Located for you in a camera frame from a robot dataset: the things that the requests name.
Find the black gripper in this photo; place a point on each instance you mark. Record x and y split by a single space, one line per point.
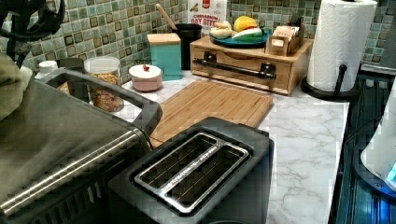
31 20

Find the green towel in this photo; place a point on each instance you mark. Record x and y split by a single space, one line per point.
13 82

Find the paper towel roll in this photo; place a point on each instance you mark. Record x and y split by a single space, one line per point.
340 38

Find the black paper towel holder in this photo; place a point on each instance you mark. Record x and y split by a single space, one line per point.
336 95

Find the white lidded bottle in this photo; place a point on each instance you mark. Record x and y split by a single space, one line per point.
46 72

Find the glass cereal jar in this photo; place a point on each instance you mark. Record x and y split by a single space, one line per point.
106 70

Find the pink lidded bowl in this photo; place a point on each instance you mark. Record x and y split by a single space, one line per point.
146 77

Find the teal canister with wooden lid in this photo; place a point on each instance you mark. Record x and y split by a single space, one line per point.
165 53

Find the wooden spoon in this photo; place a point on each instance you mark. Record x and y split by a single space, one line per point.
165 15

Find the black utensil pot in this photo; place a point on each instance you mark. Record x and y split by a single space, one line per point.
187 32

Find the cinnamon oat bites box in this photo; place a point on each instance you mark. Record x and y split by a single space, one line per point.
206 13

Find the bamboo cutting board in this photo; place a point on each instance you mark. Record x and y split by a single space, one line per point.
203 99

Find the plush peeled banana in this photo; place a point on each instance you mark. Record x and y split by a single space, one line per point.
221 30

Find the blue round plate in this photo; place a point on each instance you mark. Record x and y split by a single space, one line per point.
230 43

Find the plush watermelon slice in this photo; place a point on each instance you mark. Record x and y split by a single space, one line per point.
249 35

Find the wooden drawer box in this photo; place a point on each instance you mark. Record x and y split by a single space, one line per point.
251 68

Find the black silver toaster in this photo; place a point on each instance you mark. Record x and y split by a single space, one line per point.
215 172

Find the wooden tea bag caddy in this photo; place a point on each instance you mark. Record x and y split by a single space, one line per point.
286 39

